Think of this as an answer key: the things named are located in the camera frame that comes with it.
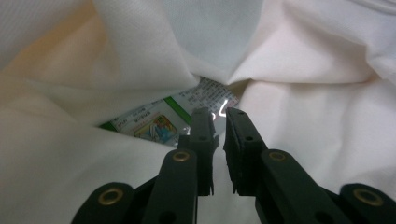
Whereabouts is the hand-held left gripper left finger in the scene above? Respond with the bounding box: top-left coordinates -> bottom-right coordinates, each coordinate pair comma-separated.
141,106 -> 220,224

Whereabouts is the white cloth bag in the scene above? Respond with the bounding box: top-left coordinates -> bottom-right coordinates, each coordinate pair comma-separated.
0,0 -> 396,224

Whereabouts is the white green printed packet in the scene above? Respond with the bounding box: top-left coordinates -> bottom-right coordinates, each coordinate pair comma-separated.
98,77 -> 241,147

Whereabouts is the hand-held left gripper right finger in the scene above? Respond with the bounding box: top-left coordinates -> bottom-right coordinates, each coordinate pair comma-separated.
222,106 -> 353,224

